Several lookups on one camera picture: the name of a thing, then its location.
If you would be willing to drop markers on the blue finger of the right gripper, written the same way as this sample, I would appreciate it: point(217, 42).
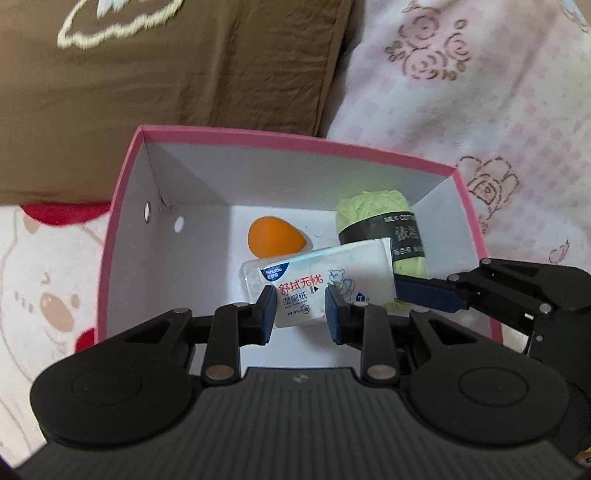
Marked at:
point(434, 294)

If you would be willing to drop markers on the white wet tissue pack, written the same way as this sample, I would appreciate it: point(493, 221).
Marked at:
point(300, 282)

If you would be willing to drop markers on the green yarn ball black label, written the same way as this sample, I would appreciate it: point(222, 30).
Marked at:
point(381, 237)

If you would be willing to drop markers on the pink checkered cartoon pillow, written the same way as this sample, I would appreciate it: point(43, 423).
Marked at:
point(499, 90)

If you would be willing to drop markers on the pink cardboard box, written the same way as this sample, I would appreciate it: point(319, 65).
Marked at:
point(203, 217)

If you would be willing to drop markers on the orange makeup sponge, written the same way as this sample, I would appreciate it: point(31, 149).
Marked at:
point(271, 236)

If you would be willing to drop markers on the brown embroidered pillow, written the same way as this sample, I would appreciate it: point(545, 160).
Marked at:
point(79, 77)

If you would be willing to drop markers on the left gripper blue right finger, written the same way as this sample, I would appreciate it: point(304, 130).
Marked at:
point(365, 327)

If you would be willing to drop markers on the bear print red white blanket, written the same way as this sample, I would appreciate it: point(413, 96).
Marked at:
point(49, 281)

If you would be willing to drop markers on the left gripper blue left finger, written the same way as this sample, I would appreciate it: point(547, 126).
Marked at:
point(234, 326)

